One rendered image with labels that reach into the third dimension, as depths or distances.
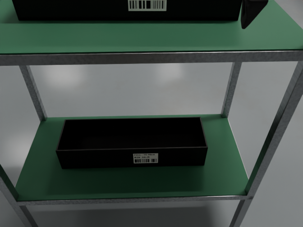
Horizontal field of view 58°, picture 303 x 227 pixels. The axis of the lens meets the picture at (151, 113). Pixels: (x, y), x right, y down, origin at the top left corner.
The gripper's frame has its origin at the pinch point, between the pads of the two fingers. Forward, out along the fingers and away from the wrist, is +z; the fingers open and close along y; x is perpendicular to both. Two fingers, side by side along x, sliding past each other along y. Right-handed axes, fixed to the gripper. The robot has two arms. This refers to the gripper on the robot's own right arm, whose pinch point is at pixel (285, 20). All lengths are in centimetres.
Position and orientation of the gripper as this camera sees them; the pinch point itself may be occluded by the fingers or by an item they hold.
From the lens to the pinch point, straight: 37.8
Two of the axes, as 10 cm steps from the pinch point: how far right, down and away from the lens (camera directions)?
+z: 0.1, 3.7, 9.3
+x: -0.1, 9.3, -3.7
